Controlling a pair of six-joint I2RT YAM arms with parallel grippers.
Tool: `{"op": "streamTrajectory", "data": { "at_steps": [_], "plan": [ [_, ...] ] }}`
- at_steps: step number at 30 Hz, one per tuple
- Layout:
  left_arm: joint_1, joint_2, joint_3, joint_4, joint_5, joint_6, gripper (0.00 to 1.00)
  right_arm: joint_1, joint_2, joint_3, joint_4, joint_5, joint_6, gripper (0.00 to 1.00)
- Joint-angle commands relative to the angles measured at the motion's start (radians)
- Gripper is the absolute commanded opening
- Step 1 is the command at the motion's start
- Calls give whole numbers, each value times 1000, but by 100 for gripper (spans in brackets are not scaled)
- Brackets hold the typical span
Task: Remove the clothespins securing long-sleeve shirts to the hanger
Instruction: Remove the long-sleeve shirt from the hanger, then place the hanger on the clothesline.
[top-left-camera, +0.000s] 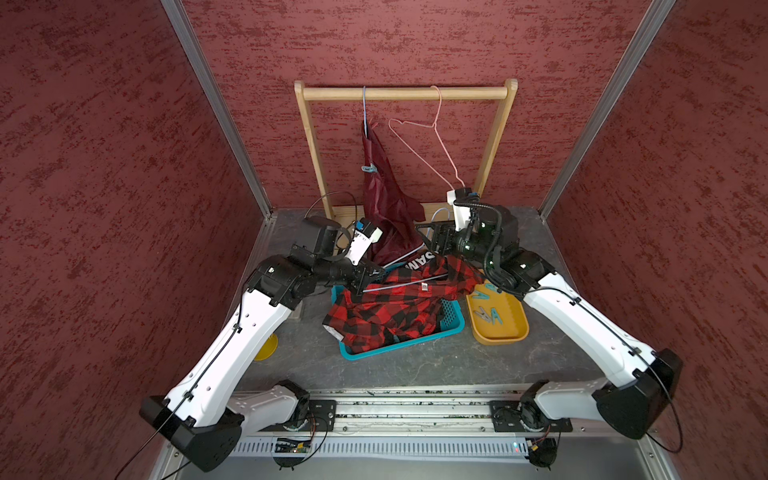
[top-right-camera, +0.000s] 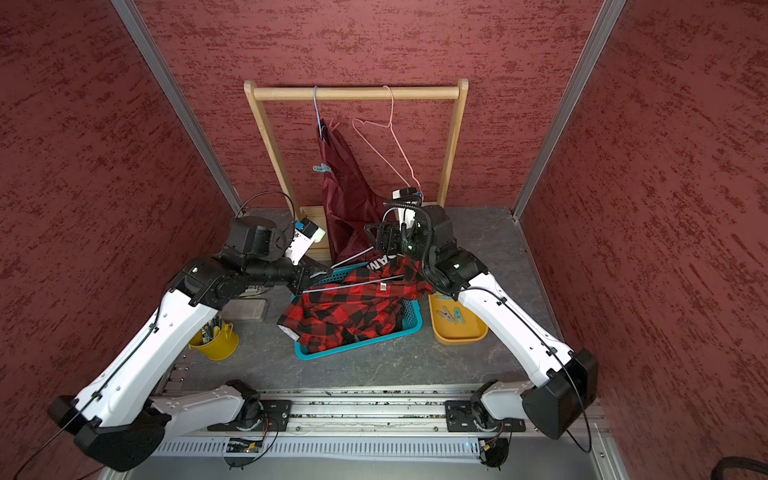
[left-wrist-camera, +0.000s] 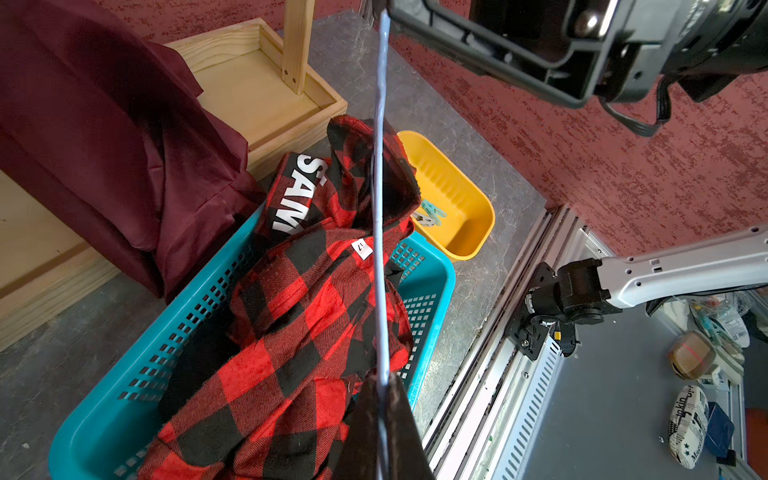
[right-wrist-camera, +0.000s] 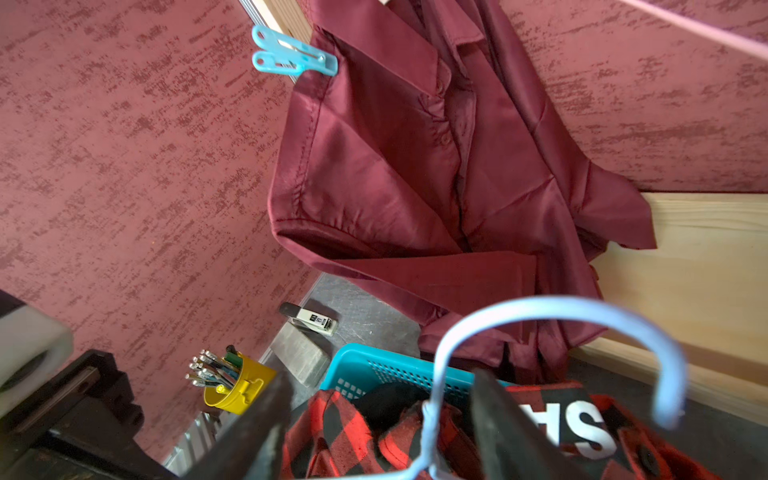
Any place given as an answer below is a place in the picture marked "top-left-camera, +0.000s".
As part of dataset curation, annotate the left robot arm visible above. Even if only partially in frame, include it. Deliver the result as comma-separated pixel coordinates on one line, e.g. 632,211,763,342
140,216,384,472

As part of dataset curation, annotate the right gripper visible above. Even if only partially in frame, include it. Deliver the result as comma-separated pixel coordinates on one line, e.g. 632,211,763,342
415,218,500,265

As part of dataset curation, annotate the blue wire hanger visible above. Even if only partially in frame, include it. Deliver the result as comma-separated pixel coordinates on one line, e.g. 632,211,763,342
361,207,449,293
362,86,369,140

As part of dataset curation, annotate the yellow cup with tools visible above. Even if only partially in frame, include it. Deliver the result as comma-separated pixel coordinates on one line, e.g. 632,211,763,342
254,334,279,362

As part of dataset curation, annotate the red black plaid shirt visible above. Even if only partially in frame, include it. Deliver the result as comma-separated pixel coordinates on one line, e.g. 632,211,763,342
322,251,484,355

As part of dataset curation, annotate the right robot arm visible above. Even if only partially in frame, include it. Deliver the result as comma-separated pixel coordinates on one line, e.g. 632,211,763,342
417,201,683,440

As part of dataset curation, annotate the teal plastic basket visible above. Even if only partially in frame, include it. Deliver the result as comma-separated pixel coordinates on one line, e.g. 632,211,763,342
329,263,467,362

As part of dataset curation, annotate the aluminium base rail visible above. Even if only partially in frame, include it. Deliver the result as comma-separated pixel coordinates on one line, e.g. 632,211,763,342
167,383,661,463

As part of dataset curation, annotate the maroon satin shirt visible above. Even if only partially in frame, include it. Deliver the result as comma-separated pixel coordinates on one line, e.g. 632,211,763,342
362,124,425,265

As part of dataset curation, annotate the wooden clothes rack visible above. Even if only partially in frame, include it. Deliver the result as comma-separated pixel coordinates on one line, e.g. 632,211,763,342
294,78,519,220

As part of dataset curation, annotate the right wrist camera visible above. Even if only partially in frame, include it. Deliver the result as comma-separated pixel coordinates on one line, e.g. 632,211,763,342
446,187,479,231

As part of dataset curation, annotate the yellow plastic tray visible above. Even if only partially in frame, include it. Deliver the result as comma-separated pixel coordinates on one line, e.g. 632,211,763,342
466,283,530,346

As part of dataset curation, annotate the pink wire hanger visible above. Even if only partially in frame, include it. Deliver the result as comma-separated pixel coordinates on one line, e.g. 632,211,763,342
388,85,470,193

